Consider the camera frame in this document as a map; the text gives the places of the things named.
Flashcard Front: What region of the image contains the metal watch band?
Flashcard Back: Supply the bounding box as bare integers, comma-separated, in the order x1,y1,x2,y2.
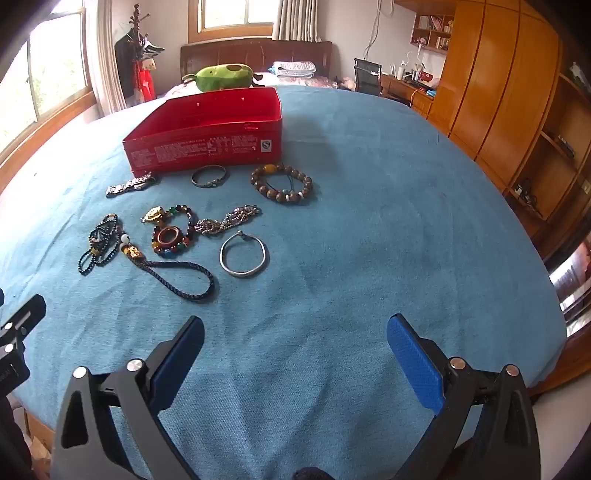
106,172,158,198

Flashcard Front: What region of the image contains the wooden desk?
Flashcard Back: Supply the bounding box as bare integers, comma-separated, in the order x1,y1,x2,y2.
381,73,437,117

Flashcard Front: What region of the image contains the colourful bead bracelet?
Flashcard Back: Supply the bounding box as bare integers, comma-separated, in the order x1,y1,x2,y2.
151,206,200,257

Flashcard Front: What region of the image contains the small engraved metal bangle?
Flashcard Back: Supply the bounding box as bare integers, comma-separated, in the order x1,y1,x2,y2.
191,165,228,189

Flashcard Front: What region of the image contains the dark wooden headboard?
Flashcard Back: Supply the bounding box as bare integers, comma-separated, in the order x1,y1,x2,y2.
180,39,333,80

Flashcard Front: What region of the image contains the black office chair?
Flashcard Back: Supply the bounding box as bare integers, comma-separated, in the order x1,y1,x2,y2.
353,58,383,96

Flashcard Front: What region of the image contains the red box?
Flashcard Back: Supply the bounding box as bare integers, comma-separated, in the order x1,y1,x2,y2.
122,87,283,177

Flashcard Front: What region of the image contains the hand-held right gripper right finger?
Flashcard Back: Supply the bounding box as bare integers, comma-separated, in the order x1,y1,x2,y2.
386,313,542,480

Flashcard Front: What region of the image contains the red bag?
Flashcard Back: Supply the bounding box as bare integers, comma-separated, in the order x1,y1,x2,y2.
134,65,158,103

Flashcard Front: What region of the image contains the black jacket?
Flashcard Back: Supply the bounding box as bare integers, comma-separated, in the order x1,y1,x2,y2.
115,34,139,100

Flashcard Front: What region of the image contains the wooden coat rack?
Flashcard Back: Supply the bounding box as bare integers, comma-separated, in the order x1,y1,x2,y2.
129,4,154,103

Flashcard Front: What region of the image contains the wooden bead bracelet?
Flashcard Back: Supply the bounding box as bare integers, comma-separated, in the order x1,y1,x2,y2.
250,163,314,206

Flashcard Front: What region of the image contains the silver chain bracelet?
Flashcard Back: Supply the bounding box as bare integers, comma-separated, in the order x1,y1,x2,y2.
194,204,263,238

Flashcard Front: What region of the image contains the thin silver bangle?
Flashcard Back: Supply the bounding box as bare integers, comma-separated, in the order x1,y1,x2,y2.
219,229,269,278

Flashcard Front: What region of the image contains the small wooden frame window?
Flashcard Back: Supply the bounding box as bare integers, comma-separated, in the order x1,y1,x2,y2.
188,0,278,47

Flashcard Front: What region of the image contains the folded white blue towel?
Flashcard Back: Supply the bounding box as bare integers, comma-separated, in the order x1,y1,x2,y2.
272,61,317,78

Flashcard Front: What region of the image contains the wooden wall shelf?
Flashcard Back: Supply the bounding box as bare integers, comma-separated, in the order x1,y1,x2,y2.
410,13,455,55

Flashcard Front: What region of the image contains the large wooden frame window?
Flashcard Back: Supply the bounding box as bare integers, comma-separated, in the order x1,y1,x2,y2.
0,0,103,178

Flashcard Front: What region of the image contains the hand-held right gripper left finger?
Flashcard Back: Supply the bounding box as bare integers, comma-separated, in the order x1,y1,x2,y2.
50,315,206,480

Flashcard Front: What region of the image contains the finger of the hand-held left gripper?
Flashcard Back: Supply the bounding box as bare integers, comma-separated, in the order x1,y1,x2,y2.
0,294,47,365

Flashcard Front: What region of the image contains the white sheer curtain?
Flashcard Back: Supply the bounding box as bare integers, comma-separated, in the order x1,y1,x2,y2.
85,0,126,118

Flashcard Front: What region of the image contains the dark braided cord charm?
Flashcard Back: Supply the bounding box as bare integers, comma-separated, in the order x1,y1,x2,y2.
119,234,216,304

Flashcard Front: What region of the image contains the person's left forearm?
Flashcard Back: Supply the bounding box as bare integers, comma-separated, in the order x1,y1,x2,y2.
0,394,29,480

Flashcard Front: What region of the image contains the beige striped curtain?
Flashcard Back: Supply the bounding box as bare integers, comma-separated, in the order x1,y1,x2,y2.
271,0,320,41

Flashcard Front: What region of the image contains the blue blanket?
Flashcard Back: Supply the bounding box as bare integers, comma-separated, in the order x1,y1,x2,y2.
0,85,568,480

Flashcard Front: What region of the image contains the white wall cable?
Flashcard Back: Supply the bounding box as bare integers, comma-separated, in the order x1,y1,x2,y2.
365,0,385,58

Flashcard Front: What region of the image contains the open wooden shelving unit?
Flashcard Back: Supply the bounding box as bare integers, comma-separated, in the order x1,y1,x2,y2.
505,69,591,261

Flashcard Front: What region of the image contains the green avocado plush toy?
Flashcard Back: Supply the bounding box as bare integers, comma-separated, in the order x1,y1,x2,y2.
181,64,265,93

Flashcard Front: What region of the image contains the wooden wardrobe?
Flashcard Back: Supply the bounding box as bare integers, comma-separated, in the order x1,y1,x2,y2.
427,0,563,185

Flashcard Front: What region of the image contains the black bead necklace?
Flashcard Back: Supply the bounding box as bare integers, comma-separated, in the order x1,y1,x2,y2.
77,213,124,277

